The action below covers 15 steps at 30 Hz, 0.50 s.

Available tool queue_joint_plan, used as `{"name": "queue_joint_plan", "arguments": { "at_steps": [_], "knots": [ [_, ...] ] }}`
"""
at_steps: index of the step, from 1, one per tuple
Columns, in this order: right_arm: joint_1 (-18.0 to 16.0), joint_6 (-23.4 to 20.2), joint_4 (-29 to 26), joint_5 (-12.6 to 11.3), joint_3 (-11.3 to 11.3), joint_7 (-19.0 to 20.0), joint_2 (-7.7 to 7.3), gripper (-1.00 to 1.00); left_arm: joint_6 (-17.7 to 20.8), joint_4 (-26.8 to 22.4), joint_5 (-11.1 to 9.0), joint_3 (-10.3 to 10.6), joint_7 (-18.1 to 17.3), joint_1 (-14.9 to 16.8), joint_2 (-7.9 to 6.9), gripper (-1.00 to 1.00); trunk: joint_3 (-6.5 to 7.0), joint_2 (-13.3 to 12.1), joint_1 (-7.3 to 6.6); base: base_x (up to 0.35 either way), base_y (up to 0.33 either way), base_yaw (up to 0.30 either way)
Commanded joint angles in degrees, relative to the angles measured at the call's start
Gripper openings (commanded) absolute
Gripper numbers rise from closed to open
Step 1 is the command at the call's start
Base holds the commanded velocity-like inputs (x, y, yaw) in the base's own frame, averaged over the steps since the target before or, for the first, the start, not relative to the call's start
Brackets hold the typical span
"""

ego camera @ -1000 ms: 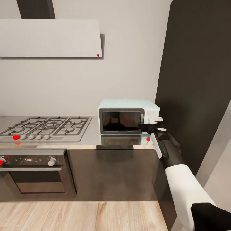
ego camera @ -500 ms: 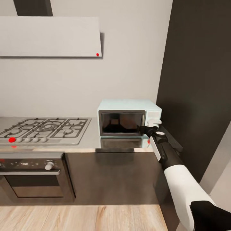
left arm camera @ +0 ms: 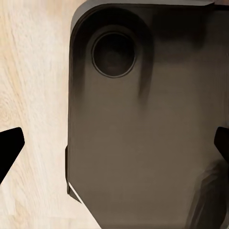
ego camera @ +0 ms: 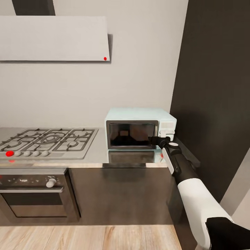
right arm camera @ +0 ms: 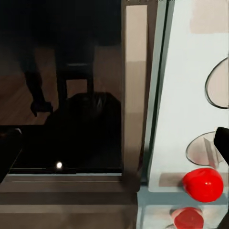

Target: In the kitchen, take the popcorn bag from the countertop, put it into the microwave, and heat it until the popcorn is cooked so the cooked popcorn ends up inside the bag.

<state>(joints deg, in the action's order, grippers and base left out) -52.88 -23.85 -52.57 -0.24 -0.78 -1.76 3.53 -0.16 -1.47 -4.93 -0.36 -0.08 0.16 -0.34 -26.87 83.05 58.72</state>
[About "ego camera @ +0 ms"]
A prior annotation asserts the microwave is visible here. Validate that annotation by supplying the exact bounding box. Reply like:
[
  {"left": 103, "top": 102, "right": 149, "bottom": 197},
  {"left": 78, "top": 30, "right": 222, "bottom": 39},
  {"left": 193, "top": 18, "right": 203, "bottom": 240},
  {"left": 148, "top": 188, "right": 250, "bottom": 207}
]
[{"left": 105, "top": 108, "right": 177, "bottom": 150}]

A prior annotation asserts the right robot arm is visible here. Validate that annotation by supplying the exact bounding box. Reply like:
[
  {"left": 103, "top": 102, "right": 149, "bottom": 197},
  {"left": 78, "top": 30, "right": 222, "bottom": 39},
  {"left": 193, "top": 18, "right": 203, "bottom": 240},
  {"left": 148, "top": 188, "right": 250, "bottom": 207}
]
[{"left": 148, "top": 130, "right": 250, "bottom": 250}]

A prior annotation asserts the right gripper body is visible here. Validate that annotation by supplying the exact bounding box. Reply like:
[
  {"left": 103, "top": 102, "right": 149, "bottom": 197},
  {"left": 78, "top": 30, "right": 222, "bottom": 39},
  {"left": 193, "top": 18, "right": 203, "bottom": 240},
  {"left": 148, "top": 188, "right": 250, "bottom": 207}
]
[{"left": 151, "top": 136, "right": 170, "bottom": 147}]

